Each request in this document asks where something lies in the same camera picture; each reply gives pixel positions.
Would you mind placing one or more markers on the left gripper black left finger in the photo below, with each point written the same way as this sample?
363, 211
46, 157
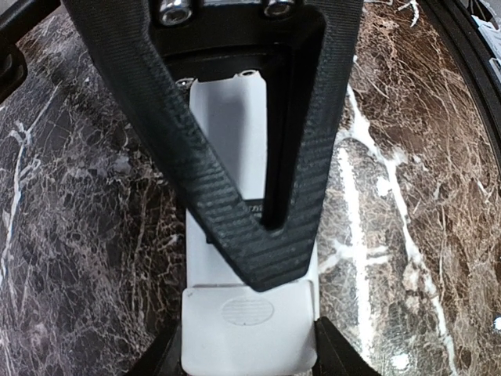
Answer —
163, 357

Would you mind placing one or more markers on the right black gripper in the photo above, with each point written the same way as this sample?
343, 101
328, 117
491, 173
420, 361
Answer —
150, 53

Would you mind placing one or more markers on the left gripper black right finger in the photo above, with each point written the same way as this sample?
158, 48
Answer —
336, 356

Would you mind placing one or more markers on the white battery cover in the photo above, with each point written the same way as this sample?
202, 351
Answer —
238, 331

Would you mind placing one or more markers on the black front rail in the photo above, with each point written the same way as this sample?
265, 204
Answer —
472, 54

